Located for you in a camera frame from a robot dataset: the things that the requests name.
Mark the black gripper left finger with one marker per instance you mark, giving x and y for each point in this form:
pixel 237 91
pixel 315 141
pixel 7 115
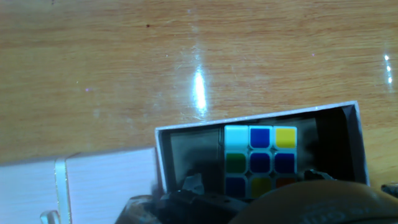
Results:
pixel 192 183

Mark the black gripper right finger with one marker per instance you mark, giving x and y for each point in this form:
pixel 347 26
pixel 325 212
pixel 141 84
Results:
pixel 314 175

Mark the colourful Rubik's cube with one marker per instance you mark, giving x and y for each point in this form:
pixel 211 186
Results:
pixel 259 161

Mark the pink gift box lid ribbon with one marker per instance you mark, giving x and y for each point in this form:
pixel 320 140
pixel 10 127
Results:
pixel 109 186

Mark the pink gift box base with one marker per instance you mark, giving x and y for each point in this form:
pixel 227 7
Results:
pixel 192 152

